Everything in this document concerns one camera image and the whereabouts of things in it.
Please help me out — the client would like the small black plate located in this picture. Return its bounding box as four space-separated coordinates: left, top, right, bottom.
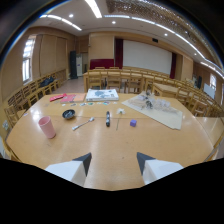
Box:
61 109 77 121

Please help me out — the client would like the pink plastic cup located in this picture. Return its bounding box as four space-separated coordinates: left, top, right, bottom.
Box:
37 115 57 140

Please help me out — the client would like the beige cardboard sheet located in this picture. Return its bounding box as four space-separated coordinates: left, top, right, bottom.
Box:
121 91 184 131

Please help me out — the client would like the black marker pen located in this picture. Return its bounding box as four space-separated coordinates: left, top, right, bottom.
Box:
105 110 111 128

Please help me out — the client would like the white flower on stick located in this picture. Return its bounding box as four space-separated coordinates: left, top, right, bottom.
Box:
115 107 126 132

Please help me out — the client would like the clear plastic bag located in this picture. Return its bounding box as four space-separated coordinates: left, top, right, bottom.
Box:
129 92 172 113

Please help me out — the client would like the red booklet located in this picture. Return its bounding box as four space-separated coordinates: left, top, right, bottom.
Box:
60 94 77 104

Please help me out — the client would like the orange paper sheet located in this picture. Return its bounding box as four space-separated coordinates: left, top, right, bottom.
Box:
72 93 87 103

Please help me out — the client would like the red flat packet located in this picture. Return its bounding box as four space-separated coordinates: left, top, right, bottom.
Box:
49 93 67 103

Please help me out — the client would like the wooden chair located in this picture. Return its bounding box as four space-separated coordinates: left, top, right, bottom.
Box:
87 70 103 91
125 71 144 95
106 70 122 93

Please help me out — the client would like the black bag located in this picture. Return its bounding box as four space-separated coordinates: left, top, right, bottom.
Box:
38 76 56 89

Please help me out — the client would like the narrow dark red curtain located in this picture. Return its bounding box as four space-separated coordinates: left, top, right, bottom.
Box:
169 52 178 80

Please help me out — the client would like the white projection screen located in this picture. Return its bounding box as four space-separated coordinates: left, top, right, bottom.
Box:
122 39 173 75

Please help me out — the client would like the window with blinds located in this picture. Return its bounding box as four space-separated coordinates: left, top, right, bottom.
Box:
21 34 37 84

